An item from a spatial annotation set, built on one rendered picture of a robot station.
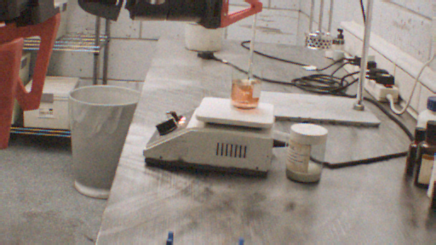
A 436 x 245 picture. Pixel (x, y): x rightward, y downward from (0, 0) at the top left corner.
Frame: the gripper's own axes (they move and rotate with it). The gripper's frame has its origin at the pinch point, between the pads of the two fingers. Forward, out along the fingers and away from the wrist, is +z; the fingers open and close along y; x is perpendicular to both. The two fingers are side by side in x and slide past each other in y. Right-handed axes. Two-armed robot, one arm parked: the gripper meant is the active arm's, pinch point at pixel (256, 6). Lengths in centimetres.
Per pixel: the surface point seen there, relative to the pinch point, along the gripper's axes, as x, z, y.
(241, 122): 17.2, -2.7, -5.2
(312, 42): 10.3, 25.2, 28.0
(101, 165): 85, 1, 152
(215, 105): 16.9, -4.4, 2.8
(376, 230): 25.6, 9.6, -28.3
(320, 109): 24.6, 28.2, 26.5
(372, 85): 23, 51, 42
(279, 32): 39, 104, 218
